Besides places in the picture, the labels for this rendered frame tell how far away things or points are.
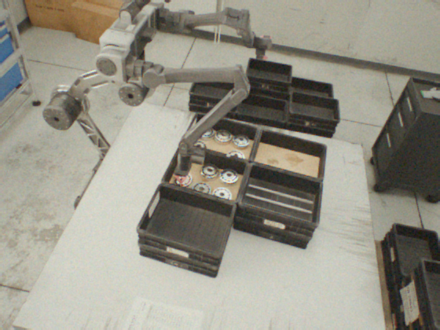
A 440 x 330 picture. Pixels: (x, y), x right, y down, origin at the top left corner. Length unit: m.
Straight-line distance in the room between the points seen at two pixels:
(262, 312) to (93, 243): 0.88
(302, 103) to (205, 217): 1.70
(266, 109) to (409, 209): 1.46
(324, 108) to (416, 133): 0.76
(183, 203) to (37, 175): 1.67
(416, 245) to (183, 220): 1.71
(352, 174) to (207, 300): 1.24
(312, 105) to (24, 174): 2.42
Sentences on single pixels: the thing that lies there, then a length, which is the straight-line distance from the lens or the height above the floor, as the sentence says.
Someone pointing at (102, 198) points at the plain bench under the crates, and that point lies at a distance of 2.14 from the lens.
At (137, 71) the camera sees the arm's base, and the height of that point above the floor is 1.46.
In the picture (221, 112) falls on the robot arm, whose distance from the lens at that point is 1.65.
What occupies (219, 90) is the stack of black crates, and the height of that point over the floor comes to 0.49.
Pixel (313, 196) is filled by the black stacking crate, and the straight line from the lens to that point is 2.10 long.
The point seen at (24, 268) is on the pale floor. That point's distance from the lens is 2.84.
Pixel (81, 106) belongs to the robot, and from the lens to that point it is 2.42.
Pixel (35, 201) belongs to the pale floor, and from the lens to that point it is 3.15.
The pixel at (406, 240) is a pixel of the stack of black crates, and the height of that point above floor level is 0.27.
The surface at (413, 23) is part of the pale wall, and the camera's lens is 4.99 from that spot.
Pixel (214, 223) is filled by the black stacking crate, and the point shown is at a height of 0.83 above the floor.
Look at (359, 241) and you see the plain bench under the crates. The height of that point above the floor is 0.70.
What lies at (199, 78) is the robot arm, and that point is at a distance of 1.61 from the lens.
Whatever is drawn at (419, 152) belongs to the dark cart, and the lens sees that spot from 3.19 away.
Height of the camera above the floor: 2.36
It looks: 46 degrees down
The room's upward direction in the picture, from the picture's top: 8 degrees clockwise
